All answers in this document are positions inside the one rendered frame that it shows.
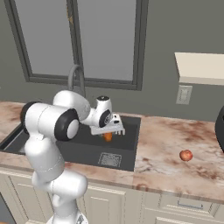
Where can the black round appliance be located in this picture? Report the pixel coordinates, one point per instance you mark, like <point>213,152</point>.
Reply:
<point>220,128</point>

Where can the grey curved tap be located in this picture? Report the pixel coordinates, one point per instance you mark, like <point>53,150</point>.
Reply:
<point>75,69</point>

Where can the dark grey sink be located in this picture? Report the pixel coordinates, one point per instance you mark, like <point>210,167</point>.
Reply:
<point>87,148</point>

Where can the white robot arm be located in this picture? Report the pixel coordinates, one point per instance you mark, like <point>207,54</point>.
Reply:
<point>46,122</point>

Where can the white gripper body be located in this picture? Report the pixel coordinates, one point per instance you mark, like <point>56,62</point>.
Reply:
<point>106,128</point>

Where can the red apple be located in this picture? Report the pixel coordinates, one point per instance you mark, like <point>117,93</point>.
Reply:
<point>186,155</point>

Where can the white wall socket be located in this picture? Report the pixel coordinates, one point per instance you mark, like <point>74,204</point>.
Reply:
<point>184,94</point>

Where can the orange carrot piece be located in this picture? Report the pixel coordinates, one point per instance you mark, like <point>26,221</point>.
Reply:
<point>108,137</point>

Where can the cream cupboard door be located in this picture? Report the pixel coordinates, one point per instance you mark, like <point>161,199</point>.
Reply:
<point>105,207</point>
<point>23,198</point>

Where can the cream drawer front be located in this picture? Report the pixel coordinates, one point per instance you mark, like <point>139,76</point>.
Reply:
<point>166,204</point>
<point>186,220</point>

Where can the grey framed window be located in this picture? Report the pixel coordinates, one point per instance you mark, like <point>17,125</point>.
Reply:
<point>140,43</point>

